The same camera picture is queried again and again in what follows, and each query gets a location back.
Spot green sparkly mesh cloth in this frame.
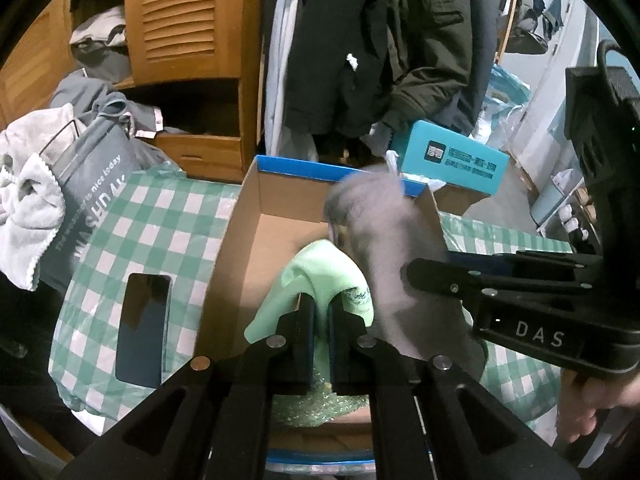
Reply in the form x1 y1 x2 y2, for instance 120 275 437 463
272 361 369 428

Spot light green cloth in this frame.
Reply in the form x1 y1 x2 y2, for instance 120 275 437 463
243 238 376 346

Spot large grey cloth garment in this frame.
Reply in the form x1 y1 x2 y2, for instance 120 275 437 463
324 171 487 379

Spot person right hand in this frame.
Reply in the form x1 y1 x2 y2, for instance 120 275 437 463
555 370 639 443

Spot metal shoe rack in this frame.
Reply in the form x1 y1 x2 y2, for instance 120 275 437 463
530 168 602 255

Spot teal box with text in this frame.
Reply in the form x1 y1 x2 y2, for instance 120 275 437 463
390 120 509 195

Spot cardboard box with blue rim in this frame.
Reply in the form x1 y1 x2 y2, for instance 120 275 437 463
192 154 446 463

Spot black smartphone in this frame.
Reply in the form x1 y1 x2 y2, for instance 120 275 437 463
115 273 171 388

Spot white plastic bag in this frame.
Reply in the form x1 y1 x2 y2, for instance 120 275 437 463
367 122 402 179

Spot blue clear plastic bags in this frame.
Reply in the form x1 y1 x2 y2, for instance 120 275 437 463
472 64 532 150

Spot hanging dark jackets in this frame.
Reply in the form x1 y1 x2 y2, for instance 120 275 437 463
264 0 497 162

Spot grey printed tote bag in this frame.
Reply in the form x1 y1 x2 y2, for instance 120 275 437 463
40 98 141 292

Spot white fuzzy towel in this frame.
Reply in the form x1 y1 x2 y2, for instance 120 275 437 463
1 103 84 292

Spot wooden louvered cabinet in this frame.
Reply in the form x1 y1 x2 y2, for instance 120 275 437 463
1 0 262 182

